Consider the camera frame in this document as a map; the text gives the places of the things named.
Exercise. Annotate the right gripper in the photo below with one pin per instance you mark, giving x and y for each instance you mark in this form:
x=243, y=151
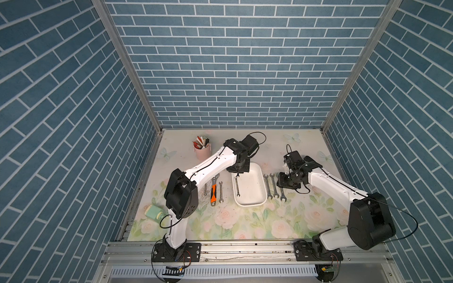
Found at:
x=280, y=181

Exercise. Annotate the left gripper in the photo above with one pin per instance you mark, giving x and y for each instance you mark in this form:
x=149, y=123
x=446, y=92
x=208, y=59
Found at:
x=245, y=169

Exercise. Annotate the large silver open-end wrench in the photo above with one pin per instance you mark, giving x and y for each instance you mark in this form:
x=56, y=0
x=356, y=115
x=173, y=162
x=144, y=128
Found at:
x=282, y=195

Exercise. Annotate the white storage box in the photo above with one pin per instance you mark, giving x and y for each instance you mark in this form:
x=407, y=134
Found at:
x=251, y=186

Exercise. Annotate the orange handled adjustable wrench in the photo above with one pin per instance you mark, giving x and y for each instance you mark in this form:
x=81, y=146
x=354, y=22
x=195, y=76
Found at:
x=214, y=190

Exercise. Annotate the small silver wrench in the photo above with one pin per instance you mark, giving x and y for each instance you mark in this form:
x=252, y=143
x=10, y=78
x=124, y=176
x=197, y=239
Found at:
x=221, y=199

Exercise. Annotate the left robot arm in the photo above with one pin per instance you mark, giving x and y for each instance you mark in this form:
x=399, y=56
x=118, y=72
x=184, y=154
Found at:
x=182, y=190

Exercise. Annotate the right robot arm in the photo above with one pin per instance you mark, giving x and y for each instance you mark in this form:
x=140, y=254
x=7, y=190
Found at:
x=369, y=222

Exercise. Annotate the silver wrench in box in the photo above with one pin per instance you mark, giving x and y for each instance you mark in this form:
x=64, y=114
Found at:
x=237, y=185

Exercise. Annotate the pink pen cup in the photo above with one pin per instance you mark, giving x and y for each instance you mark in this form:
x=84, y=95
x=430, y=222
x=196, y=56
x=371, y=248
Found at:
x=204, y=153

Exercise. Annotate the pens in cup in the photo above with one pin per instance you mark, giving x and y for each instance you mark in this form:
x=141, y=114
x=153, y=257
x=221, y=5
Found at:
x=201, y=142

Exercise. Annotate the green tape roll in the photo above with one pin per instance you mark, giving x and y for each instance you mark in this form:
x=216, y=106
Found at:
x=154, y=213

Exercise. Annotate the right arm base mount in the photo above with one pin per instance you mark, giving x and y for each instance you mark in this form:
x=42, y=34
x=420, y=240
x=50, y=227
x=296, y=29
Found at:
x=314, y=251

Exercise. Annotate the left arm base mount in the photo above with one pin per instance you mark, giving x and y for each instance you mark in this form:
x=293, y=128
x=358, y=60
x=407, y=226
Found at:
x=188, y=252

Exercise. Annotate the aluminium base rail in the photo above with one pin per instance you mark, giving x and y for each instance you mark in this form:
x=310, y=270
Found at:
x=240, y=252

